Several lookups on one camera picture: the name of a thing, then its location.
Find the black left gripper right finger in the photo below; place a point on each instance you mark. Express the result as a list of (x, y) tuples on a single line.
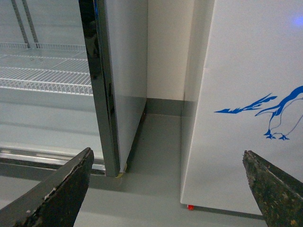
[(279, 196)]

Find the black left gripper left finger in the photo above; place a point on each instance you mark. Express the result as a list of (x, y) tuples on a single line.
[(54, 202)]

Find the tall glass-door display fridge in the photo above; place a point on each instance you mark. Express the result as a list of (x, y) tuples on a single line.
[(46, 130)]

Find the white blue chest freezer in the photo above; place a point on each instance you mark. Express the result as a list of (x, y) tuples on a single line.
[(243, 91)]

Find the white wire fridge shelf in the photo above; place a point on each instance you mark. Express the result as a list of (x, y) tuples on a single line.
[(55, 68)]

